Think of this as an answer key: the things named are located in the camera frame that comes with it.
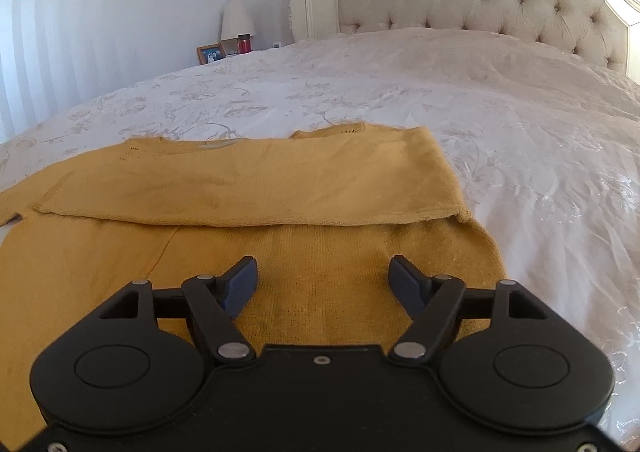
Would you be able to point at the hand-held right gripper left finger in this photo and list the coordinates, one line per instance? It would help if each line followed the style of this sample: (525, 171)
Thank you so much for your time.
(243, 282)

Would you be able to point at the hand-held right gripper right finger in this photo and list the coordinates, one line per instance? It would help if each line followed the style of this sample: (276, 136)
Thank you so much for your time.
(401, 278)

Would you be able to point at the yellow knit sweater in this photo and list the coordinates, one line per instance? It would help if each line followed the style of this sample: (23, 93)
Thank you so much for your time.
(300, 172)

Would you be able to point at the white floral bedspread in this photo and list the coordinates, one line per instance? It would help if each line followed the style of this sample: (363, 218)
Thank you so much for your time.
(400, 82)

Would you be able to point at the red tumbler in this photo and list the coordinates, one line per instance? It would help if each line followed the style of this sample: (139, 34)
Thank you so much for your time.
(243, 45)

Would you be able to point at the white table lamp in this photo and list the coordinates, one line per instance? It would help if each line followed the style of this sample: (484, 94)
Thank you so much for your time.
(238, 19)

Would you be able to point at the wooden photo frame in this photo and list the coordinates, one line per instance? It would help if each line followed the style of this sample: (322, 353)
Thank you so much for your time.
(210, 53)

